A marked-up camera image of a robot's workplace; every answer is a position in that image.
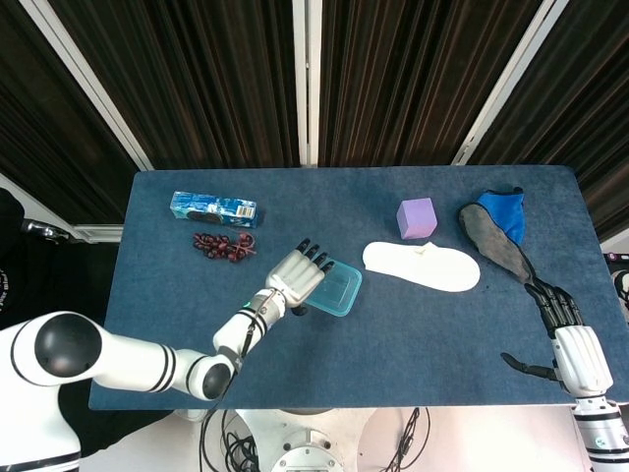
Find chrome metal handle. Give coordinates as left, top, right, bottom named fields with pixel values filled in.
left=19, top=219, right=73, bottom=242

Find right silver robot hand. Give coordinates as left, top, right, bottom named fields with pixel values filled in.
left=500, top=279, right=615, bottom=398

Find blue table cloth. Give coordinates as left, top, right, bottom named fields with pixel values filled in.
left=87, top=165, right=621, bottom=412

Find purple foam cube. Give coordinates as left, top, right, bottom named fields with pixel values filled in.
left=395, top=198, right=439, bottom=241

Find blue and grey shoe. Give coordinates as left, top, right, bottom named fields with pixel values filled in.
left=458, top=185, right=537, bottom=285

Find clear plastic container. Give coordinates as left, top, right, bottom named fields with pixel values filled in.
left=300, top=259, right=364, bottom=321

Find white flat slipper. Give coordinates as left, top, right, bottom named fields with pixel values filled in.
left=362, top=240, right=482, bottom=294

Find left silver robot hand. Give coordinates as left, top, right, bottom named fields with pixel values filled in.
left=277, top=238, right=338, bottom=316

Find blue cookie box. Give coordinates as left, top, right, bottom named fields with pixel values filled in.
left=169, top=190, right=260, bottom=230

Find black cable bundle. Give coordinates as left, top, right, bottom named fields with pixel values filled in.
left=382, top=406, right=433, bottom=472
left=199, top=407, right=261, bottom=472

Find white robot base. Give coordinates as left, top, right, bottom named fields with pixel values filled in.
left=234, top=406, right=382, bottom=472

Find white frame post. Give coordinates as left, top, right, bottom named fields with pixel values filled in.
left=451, top=0, right=572, bottom=166
left=292, top=0, right=323, bottom=167
left=18, top=0, right=159, bottom=172

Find dark brown pleated curtain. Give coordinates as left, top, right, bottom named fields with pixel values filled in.
left=0, top=0, right=127, bottom=225
left=466, top=0, right=629, bottom=242
left=48, top=0, right=301, bottom=171
left=317, top=0, right=544, bottom=167

